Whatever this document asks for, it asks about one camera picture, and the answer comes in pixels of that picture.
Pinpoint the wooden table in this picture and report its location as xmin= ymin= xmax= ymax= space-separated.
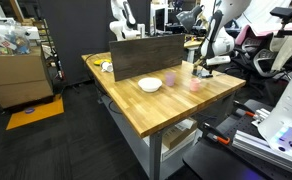
xmin=98 ymin=88 xmax=237 ymax=180

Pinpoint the black breadboard base table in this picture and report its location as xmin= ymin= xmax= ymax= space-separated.
xmin=182 ymin=98 xmax=292 ymax=180

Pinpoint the aluminium rail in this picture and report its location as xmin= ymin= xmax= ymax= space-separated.
xmin=231 ymin=129 xmax=292 ymax=178

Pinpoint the purple plastic cup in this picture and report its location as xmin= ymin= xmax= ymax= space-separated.
xmin=164 ymin=71 xmax=178 ymax=88

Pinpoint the black cable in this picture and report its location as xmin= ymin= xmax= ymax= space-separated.
xmin=107 ymin=99 xmax=124 ymax=116

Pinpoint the cream cloth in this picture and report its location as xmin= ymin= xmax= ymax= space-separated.
xmin=270 ymin=32 xmax=292 ymax=73

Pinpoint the large cardboard box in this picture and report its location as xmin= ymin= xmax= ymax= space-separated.
xmin=0 ymin=45 xmax=55 ymax=110

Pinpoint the orange floor mat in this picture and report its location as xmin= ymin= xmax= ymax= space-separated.
xmin=5 ymin=94 xmax=65 ymax=131

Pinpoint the black orange clamp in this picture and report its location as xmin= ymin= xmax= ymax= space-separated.
xmin=200 ymin=122 xmax=232 ymax=146
xmin=232 ymin=100 xmax=259 ymax=119

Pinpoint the white bowl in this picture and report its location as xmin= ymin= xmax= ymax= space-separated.
xmin=137 ymin=77 xmax=163 ymax=93

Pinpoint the grey mesh office chair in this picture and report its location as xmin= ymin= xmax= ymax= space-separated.
xmin=252 ymin=39 xmax=289 ymax=79

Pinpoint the computer monitor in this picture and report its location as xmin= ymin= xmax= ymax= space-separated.
xmin=149 ymin=3 xmax=170 ymax=36

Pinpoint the clear bag of toys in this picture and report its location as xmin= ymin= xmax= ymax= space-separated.
xmin=0 ymin=18 xmax=32 ymax=56

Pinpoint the pink office chair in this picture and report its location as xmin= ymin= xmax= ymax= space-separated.
xmin=234 ymin=24 xmax=274 ymax=54

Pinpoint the pink plastic cup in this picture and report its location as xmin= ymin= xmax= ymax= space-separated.
xmin=189 ymin=77 xmax=202 ymax=93

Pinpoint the yellow plate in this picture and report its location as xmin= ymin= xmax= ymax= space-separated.
xmin=93 ymin=58 xmax=112 ymax=67

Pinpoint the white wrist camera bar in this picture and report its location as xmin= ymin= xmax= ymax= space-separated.
xmin=205 ymin=55 xmax=232 ymax=67

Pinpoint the black partition panel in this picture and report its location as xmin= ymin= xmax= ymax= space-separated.
xmin=37 ymin=0 xmax=152 ymax=86

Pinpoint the small cardboard box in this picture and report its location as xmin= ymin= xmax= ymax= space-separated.
xmin=161 ymin=117 xmax=199 ymax=151

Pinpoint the white mug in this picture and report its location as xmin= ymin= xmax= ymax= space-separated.
xmin=100 ymin=61 xmax=115 ymax=74

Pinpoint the cluttered storage shelf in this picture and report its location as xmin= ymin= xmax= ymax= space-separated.
xmin=31 ymin=18 xmax=66 ymax=82

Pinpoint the white flat box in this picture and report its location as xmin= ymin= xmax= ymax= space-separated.
xmin=142 ymin=129 xmax=204 ymax=163

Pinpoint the silver metal block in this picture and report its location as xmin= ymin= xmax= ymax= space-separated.
xmin=252 ymin=107 xmax=271 ymax=125

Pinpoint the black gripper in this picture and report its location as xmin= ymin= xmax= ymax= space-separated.
xmin=197 ymin=59 xmax=220 ymax=78

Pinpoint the dark wooden board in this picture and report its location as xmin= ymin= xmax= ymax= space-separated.
xmin=109 ymin=33 xmax=186 ymax=83

